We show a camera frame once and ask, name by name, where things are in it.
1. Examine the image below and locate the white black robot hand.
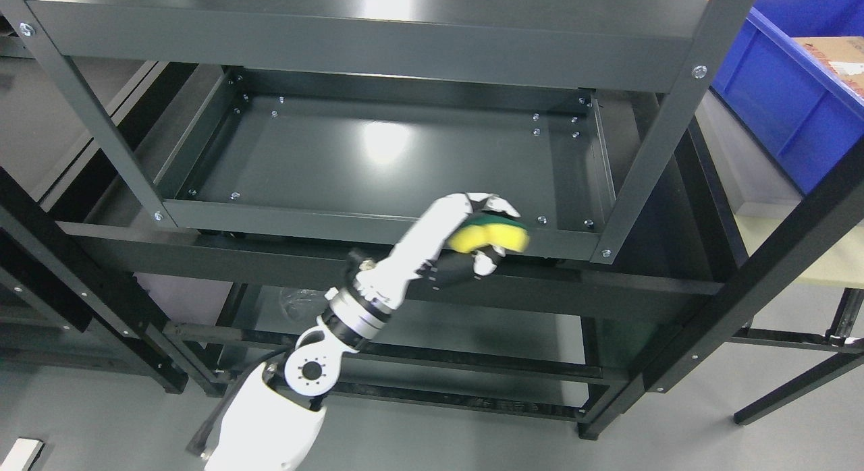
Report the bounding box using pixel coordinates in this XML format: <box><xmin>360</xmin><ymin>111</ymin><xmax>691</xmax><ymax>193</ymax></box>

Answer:
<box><xmin>358</xmin><ymin>192</ymin><xmax>527</xmax><ymax>298</ymax></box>

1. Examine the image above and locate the yellow green sponge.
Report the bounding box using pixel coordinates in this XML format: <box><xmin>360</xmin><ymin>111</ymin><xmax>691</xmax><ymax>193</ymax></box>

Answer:
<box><xmin>445</xmin><ymin>215</ymin><xmax>531</xmax><ymax>254</ymax></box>

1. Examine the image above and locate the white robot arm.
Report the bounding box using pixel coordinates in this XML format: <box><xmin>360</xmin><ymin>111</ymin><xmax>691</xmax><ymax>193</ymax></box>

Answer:
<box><xmin>185</xmin><ymin>250</ymin><xmax>436</xmax><ymax>470</ymax></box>

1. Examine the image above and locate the dark grey metal shelf rack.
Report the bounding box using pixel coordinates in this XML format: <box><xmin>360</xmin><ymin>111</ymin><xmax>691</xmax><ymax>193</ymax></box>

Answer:
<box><xmin>2</xmin><ymin>0</ymin><xmax>862</xmax><ymax>439</ymax></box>

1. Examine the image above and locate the blue plastic bin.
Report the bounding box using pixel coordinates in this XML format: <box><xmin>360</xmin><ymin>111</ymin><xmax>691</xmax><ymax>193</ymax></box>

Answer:
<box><xmin>712</xmin><ymin>0</ymin><xmax>863</xmax><ymax>194</ymax></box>

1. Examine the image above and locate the brown cardboard box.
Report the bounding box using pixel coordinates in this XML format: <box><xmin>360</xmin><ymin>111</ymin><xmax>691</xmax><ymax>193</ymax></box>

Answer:
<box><xmin>793</xmin><ymin>36</ymin><xmax>863</xmax><ymax>98</ymax></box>

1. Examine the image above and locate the black frame cream table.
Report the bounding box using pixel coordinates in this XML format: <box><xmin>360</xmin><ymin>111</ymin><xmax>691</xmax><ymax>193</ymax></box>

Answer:
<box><xmin>695</xmin><ymin>90</ymin><xmax>864</xmax><ymax>426</ymax></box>

